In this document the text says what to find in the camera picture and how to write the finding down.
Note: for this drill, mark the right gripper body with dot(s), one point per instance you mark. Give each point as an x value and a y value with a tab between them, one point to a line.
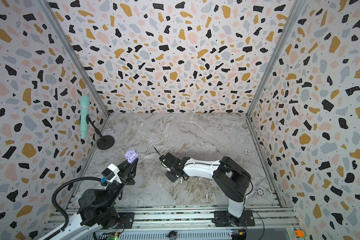
169	163

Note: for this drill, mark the purple earbud charging case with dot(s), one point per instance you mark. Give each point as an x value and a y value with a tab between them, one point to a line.
131	156

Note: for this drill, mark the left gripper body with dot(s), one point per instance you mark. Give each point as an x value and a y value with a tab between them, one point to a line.
126	181

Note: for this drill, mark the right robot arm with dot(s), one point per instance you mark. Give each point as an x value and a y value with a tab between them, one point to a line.
230	177

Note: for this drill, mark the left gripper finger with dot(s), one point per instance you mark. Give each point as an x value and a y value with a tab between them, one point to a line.
124	167
133	169

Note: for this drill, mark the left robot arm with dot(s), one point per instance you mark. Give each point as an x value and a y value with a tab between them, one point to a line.
97	210

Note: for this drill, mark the black microphone stand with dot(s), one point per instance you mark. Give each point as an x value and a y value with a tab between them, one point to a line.
104	142

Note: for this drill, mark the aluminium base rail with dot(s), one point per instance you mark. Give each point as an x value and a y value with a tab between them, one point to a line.
260	222

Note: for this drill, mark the orange button box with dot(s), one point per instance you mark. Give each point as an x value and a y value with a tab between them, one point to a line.
299	234

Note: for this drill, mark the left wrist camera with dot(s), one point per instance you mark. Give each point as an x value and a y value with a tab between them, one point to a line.
111	174

